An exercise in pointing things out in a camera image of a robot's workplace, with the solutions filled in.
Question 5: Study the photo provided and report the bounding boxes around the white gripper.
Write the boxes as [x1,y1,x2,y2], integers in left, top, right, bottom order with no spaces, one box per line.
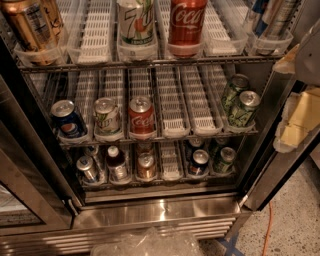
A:
[272,19,320,153]

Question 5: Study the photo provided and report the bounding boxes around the red coke can shelf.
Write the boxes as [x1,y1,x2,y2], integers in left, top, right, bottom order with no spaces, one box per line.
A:
[128,96,154,134]

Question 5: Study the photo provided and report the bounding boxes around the green can front right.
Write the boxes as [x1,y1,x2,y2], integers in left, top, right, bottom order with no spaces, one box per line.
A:
[228,91,261,127]

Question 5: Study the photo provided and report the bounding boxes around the green can rear right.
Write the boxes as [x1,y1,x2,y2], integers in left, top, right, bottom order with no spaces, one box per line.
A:
[221,74,249,113]

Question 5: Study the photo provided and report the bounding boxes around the blue silver can top right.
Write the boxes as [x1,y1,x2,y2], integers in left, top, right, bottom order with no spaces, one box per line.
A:
[243,0,301,40]

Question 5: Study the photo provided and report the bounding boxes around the green can bottom right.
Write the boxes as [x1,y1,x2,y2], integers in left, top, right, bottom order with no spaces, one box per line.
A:
[214,147,236,174]

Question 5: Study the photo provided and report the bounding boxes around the blue can bottom shelf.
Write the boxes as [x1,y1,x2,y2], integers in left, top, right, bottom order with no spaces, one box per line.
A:
[188,149,209,176]

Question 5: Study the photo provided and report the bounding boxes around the red coca-cola can top shelf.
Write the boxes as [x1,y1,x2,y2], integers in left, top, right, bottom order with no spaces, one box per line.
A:
[168,0,208,58]

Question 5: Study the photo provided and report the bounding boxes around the brown can bottom shelf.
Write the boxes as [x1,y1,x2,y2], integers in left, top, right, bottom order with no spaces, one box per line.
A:
[138,153,156,179]

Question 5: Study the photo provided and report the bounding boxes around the white 7up can top shelf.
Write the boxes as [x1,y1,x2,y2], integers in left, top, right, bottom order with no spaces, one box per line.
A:
[117,0,154,46]

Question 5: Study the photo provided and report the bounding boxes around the stainless steel fridge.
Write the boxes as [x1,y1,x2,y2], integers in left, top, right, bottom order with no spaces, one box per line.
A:
[1,0,320,256]

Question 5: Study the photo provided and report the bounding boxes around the white green soda can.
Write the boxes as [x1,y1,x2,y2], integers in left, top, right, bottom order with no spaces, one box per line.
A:
[94,97,120,135]

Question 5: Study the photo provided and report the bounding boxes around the silver can bottom left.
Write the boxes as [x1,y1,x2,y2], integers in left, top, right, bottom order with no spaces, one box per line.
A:
[76,156,98,183]

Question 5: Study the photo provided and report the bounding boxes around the blue pepsi can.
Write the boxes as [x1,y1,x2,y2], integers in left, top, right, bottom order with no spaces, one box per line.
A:
[51,100,87,138]

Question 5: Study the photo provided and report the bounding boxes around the gold can top left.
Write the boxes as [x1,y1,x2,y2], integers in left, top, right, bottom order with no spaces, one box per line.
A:
[0,0,64,66]

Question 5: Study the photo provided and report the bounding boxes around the fridge glass door left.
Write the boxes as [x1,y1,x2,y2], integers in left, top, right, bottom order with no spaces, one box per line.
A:
[0,39,81,236]

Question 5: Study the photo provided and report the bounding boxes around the blue tape cross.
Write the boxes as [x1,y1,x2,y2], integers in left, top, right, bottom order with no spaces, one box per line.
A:
[218,234,245,256]

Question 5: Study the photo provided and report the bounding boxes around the dark bottle white cap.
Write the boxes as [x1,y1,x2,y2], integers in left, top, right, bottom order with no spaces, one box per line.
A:
[106,146,128,181]

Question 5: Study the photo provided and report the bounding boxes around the clear plastic bag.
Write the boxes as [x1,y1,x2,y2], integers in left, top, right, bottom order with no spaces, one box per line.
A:
[90,228,204,256]

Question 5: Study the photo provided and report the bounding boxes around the orange cable on floor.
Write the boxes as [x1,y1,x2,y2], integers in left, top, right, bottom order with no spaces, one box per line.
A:
[261,200,274,256]

